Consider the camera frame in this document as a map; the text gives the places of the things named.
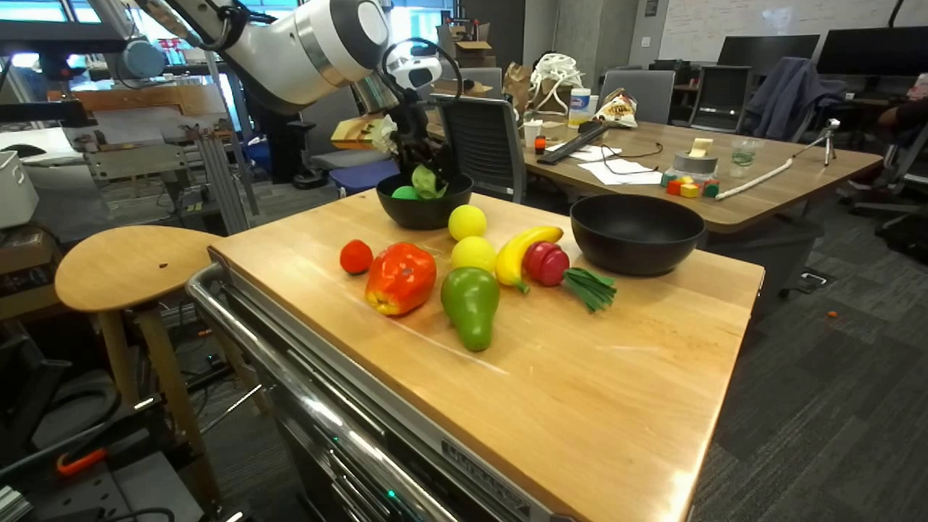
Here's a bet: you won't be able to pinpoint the white cart wooden top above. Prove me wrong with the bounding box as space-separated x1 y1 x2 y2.
187 185 770 522

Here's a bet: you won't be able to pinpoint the white plastic bottle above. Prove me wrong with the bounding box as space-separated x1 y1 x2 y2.
567 83 594 128

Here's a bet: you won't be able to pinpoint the green toy pear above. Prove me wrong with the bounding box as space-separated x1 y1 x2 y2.
439 264 501 353

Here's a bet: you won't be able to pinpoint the beige cloth bag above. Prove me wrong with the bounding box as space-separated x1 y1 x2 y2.
594 89 643 129

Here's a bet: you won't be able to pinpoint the grey fabric office chair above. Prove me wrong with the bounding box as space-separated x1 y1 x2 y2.
599 66 680 128

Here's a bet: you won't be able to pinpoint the white plastic bin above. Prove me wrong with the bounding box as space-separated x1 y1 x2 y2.
0 148 42 231

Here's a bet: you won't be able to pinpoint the black flat bar device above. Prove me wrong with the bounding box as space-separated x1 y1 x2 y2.
538 115 616 167

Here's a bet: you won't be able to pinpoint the red toy radish green leaves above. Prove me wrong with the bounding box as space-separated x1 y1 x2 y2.
519 240 620 315

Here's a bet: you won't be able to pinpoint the yellow toy banana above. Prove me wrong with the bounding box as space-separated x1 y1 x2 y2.
494 224 567 292

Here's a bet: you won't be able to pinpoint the small silver tripod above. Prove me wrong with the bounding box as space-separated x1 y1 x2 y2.
806 115 844 167

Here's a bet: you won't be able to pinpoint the round wooden stool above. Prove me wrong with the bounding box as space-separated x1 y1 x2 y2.
53 224 235 509

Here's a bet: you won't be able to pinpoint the wooden office desk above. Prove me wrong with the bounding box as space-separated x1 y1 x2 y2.
390 105 886 292

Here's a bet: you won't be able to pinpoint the chair with blue jacket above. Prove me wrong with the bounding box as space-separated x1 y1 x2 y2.
742 54 844 142

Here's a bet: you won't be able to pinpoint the yellow toy lemon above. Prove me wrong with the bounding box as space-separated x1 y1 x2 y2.
446 199 491 243
449 234 498 274

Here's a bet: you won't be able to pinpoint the black computer monitor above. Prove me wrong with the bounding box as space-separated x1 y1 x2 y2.
717 32 825 82
817 25 928 82

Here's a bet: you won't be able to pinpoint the grey mesh office chair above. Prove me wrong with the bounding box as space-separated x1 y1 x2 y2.
430 89 532 206

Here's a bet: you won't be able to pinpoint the black bowl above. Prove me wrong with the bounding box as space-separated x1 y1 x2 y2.
374 170 477 231
570 192 707 279

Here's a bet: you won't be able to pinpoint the metal cart handle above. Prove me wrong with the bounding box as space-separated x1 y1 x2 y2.
187 264 459 522

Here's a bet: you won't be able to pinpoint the white wire frame object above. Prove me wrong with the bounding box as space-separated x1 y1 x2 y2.
529 51 588 112

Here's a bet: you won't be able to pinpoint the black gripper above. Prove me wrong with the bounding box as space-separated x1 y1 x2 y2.
393 89 461 196

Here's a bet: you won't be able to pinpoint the orange handled clamp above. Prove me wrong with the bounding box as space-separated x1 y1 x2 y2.
53 443 110 480

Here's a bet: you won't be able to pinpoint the white paper sheets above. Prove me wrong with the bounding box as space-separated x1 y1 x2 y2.
578 142 665 189

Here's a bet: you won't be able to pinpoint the light green toy cabbage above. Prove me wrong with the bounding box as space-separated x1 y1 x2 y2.
410 163 449 202

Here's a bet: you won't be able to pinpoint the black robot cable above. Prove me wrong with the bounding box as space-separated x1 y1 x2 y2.
380 34 467 109

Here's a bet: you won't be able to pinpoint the thin white rod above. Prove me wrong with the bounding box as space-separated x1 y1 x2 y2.
713 157 797 202

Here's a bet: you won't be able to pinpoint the clear plastic container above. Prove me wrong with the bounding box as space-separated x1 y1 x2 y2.
672 137 723 179

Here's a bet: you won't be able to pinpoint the grey metal frame workbench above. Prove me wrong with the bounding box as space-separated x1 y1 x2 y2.
0 89 259 240

